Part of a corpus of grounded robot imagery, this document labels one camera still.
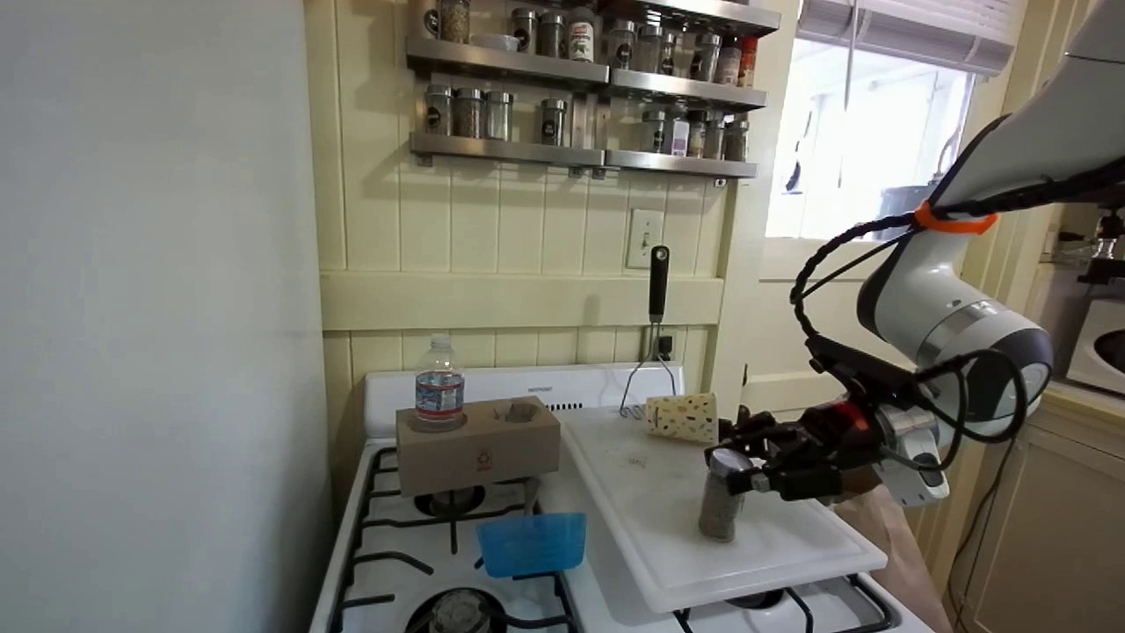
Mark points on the white gas stove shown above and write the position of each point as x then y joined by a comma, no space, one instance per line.
395,563

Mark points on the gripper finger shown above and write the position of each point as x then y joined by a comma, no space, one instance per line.
804,483
758,428

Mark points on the clear water bottle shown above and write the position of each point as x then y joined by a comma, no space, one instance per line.
439,387

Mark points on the blue plastic container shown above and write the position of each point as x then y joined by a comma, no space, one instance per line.
532,545

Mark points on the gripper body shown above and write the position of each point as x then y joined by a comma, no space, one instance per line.
833,437

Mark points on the cream kitchen cabinet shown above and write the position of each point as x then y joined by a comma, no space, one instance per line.
1055,527

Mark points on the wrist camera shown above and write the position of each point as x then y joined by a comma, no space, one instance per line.
857,369

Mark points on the brown paper bag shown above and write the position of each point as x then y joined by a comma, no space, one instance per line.
892,549

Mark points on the stove burner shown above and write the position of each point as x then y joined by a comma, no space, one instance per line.
756,600
457,613
450,501

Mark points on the yellow dotted sponge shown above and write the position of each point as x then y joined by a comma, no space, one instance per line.
684,418

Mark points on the white window blind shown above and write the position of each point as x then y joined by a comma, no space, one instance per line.
914,33

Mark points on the black stove grate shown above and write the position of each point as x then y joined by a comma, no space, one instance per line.
866,607
382,526

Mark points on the light switch plate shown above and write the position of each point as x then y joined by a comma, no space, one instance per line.
644,239

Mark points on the metal spice rack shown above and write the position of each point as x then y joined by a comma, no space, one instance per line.
685,90
505,60

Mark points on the white plastic tray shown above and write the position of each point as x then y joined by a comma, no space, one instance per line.
668,519

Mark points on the cardboard cup carrier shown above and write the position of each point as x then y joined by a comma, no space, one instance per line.
479,453

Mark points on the glass spice jar silver lid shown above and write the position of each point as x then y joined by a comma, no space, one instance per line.
721,505

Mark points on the window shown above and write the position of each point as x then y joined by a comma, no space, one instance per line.
870,149

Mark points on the row of spice jars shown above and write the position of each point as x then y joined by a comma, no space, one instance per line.
677,53
468,112
694,134
552,35

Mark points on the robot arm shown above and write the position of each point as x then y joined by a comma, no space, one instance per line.
958,316

